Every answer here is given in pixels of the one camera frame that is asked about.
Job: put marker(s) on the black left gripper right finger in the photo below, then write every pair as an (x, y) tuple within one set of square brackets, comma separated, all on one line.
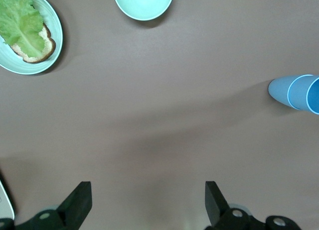
[(219, 212)]

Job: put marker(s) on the brown table cover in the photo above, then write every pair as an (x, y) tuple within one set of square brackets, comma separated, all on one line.
[(159, 103)]

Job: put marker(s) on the bread slice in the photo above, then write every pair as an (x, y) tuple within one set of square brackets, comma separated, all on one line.
[(48, 44)]

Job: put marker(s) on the cream white appliance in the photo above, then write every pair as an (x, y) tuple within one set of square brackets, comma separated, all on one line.
[(3, 197)]

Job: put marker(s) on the blue plastic cup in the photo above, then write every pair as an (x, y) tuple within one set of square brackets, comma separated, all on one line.
[(277, 89), (297, 93)]

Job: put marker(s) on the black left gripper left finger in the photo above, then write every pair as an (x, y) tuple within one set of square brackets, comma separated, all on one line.
[(74, 210)]

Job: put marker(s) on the pale green bowl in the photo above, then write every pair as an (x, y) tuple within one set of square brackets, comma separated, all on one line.
[(143, 3)]

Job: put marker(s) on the green lettuce leaf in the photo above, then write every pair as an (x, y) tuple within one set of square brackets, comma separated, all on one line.
[(20, 26)]

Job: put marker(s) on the pale green plate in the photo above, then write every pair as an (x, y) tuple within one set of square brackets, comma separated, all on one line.
[(53, 26)]

